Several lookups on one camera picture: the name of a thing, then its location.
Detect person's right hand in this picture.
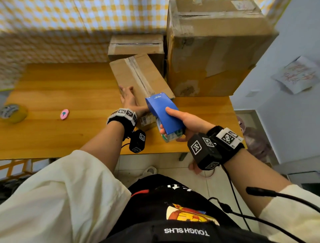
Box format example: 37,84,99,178
159,107,216,143

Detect person's left hand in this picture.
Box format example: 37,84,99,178
119,86,150,118

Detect dark grey cloth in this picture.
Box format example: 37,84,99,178
0,175,25,201

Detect thin black cable with plug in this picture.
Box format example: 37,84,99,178
208,197,307,243

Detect yellow white checked cloth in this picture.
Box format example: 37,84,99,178
0,0,292,90

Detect person's right forearm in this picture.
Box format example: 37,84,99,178
224,149,293,218

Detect blue tape dispenser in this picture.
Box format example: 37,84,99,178
145,92,186,136

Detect white box with yellow tape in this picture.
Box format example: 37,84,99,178
0,159,50,180

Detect cream long-sleeved top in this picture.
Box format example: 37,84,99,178
0,150,320,243

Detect thick black cable plug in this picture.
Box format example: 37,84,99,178
246,186,320,213

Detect small plain cardboard box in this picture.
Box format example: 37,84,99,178
108,34,165,75

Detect cardboard box with black print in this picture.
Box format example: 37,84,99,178
109,53,175,132

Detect pink bin with plastic bag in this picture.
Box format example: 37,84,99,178
236,115,247,135

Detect brown plush fabric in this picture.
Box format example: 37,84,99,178
237,115,274,163

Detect grey metal appliance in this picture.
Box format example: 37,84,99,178
274,163,320,191

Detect yellowish tape roll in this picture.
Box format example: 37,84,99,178
0,104,28,124

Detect person's left forearm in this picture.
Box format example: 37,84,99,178
80,121,125,173

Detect cardboard box with white label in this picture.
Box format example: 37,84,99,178
166,0,279,97

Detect black printed garment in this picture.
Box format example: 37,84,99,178
100,174,275,243

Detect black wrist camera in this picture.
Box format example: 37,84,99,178
187,133,222,171
129,129,146,154

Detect white paper with red writing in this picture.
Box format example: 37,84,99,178
271,55,320,95

